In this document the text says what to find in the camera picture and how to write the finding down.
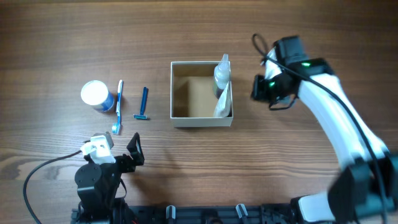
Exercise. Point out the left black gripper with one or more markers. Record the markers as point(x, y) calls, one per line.
point(125, 160)

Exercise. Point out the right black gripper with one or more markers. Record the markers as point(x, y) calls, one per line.
point(259, 88)

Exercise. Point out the blue white toothbrush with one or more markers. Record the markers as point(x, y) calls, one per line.
point(116, 128)

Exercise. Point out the blue disposable razor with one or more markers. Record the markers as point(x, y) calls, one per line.
point(141, 115)

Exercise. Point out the dark spray bottle clear cap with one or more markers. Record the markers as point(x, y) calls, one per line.
point(222, 75)

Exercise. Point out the white blue round jar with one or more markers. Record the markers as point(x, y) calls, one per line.
point(96, 94)

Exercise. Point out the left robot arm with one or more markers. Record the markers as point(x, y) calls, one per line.
point(98, 181)

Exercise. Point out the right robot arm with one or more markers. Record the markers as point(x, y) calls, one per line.
point(367, 183)

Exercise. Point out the beige open cardboard box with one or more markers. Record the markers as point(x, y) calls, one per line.
point(192, 99)

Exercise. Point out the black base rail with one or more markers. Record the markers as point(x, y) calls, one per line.
point(240, 213)

